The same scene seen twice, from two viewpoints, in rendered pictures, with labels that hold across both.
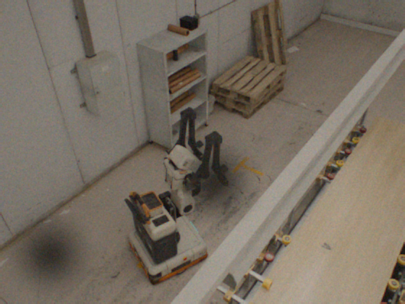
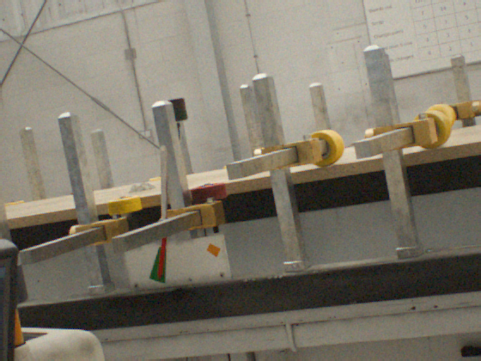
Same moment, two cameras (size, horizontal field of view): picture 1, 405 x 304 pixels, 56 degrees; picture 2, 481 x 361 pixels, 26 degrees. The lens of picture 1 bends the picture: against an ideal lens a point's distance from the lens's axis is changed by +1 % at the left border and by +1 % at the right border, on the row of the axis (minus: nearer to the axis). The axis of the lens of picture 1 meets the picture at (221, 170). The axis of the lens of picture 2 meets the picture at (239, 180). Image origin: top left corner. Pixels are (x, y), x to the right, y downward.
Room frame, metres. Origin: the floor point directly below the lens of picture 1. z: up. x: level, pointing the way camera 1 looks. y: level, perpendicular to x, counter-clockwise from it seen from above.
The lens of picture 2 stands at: (2.10, 1.90, 1.03)
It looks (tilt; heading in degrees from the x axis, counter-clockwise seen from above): 3 degrees down; 262
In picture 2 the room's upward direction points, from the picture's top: 11 degrees counter-clockwise
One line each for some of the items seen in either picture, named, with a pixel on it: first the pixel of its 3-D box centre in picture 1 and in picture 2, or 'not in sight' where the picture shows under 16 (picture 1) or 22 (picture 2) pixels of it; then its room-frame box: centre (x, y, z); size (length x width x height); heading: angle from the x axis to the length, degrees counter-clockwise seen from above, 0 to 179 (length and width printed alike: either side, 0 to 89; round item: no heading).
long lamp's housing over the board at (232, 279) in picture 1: (343, 121); not in sight; (1.75, -0.67, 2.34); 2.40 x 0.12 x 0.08; 147
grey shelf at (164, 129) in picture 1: (176, 90); not in sight; (4.71, 0.67, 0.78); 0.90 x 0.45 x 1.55; 147
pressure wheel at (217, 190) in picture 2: (268, 260); (211, 208); (1.85, -0.42, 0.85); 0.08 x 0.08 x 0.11
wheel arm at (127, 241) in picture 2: not in sight; (172, 227); (1.96, -0.26, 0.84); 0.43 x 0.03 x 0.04; 57
